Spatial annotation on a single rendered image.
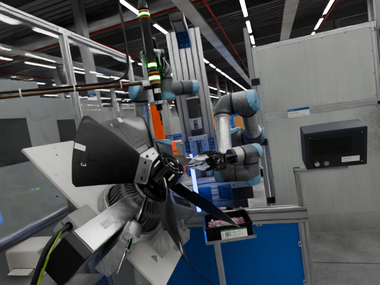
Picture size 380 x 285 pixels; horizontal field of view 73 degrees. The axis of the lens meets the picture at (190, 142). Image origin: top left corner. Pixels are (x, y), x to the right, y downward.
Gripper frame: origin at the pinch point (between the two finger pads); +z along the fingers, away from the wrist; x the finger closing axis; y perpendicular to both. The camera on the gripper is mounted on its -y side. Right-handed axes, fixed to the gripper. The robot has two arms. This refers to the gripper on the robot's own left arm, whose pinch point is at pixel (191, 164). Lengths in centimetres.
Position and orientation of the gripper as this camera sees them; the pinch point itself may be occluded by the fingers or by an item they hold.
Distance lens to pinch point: 115.2
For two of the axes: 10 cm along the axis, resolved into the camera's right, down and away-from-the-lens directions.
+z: -9.1, 1.8, -3.6
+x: 1.2, 9.7, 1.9
